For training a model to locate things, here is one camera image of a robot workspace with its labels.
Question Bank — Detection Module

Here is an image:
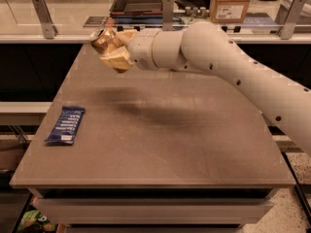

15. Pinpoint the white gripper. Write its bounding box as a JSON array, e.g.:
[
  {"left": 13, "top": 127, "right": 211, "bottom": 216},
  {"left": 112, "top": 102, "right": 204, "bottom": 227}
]
[{"left": 100, "top": 28, "right": 160, "bottom": 73}]

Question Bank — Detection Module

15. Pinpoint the orange soda can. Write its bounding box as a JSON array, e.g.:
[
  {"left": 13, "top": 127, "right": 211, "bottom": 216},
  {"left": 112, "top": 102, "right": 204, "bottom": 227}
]
[{"left": 89, "top": 28, "right": 120, "bottom": 54}]

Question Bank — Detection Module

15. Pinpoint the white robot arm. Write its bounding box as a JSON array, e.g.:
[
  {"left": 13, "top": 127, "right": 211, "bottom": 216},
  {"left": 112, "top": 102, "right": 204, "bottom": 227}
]
[{"left": 98, "top": 22, "right": 311, "bottom": 154}]

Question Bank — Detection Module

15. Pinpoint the blue snack bar wrapper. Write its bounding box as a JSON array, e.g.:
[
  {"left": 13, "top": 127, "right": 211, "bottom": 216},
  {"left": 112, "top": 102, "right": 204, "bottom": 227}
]
[{"left": 45, "top": 106, "right": 86, "bottom": 145}]

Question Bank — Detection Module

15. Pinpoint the cardboard box with label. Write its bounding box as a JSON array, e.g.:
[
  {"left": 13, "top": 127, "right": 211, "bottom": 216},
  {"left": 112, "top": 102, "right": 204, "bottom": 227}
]
[{"left": 209, "top": 0, "right": 250, "bottom": 23}]

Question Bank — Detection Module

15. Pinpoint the grey table drawer unit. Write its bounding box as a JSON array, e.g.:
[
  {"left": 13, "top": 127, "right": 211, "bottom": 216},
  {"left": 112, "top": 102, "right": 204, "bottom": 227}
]
[{"left": 34, "top": 197, "right": 273, "bottom": 226}]

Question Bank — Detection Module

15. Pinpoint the green snack bag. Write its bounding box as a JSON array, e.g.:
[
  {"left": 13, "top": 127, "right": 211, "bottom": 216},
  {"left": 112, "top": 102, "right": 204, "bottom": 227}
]
[{"left": 17, "top": 210, "right": 57, "bottom": 233}]

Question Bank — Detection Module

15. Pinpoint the middle metal glass bracket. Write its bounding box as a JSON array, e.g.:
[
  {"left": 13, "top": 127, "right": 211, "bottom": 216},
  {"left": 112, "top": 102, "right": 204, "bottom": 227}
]
[{"left": 162, "top": 0, "right": 174, "bottom": 31}]

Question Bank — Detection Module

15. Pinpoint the metal glass bracket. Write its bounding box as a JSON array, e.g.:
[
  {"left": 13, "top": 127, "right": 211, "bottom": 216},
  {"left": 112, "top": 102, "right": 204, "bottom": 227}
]
[
  {"left": 279, "top": 0, "right": 307, "bottom": 40},
  {"left": 31, "top": 0, "right": 58, "bottom": 39},
  {"left": 162, "top": 0, "right": 174, "bottom": 31}
]

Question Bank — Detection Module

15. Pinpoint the left metal glass bracket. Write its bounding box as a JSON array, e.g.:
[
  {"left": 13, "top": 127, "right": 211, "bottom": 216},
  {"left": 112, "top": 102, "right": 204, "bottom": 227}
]
[{"left": 31, "top": 0, "right": 58, "bottom": 39}]

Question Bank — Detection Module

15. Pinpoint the right metal glass bracket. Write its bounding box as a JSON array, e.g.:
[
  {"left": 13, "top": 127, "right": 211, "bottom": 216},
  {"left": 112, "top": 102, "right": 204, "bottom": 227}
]
[{"left": 279, "top": 0, "right": 307, "bottom": 40}]

